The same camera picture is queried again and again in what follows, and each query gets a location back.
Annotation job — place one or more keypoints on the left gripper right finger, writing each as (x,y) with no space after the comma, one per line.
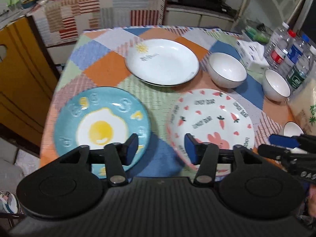
(206,156)

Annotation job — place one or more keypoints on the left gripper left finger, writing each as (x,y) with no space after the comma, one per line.
(115,156)

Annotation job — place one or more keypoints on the wooden folding chair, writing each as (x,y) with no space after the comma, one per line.
(28,80)

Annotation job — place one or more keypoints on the white bowl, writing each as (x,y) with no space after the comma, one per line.
(275,87)
(292,129)
(226,71)

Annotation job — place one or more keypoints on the blue label water bottle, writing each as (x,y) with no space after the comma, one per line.
(297,49)

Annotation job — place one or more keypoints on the gas stove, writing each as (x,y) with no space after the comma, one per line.
(211,5)

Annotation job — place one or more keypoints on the striped counter cloth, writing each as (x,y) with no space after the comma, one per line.
(63,21)

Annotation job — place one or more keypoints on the green plastic basket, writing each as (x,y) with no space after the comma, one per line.
(257,35)

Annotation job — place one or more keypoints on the pink bunny plate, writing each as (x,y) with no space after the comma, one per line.
(209,115)

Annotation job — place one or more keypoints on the white tissue pack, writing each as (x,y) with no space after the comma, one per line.
(251,54)

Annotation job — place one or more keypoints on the red label water bottle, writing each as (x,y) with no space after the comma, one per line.
(280,51)

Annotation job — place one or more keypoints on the white cap water bottle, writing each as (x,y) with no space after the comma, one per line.
(276,36)

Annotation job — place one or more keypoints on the white sun plate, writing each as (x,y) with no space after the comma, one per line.
(162,62)

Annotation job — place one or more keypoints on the blue egg plate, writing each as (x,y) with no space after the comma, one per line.
(100,116)

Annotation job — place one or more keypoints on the green label water bottle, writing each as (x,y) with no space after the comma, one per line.
(301,69)

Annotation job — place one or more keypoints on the patchwork tablecloth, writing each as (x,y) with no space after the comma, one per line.
(98,60)

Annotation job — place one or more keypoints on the rice bag with handle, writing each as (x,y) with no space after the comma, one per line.
(302,106)

